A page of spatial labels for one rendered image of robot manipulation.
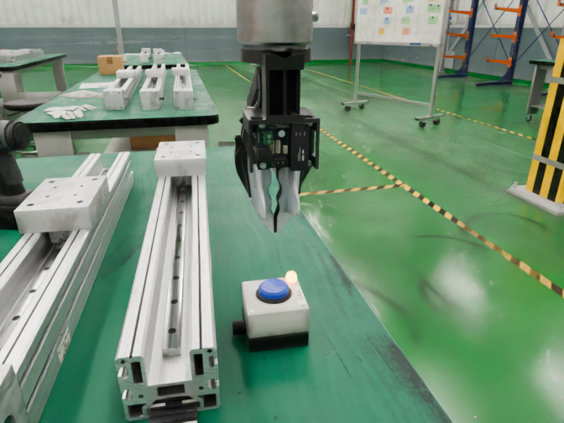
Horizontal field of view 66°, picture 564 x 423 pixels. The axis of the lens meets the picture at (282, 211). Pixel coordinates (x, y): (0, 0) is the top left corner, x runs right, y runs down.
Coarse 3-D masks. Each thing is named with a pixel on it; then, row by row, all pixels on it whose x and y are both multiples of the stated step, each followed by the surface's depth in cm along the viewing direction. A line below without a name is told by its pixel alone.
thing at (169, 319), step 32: (160, 192) 86; (192, 192) 86; (160, 224) 72; (192, 224) 72; (160, 256) 64; (192, 256) 62; (160, 288) 62; (192, 288) 54; (128, 320) 48; (160, 320) 55; (192, 320) 48; (128, 352) 44; (160, 352) 49; (192, 352) 44; (128, 384) 44; (160, 384) 45; (192, 384) 46; (128, 416) 46
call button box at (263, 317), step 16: (256, 288) 59; (256, 304) 55; (272, 304) 55; (288, 304) 55; (304, 304) 55; (256, 320) 54; (272, 320) 54; (288, 320) 55; (304, 320) 55; (256, 336) 55; (272, 336) 56; (288, 336) 56; (304, 336) 56
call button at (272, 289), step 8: (264, 280) 58; (272, 280) 58; (280, 280) 58; (264, 288) 56; (272, 288) 56; (280, 288) 56; (288, 288) 57; (264, 296) 56; (272, 296) 55; (280, 296) 56
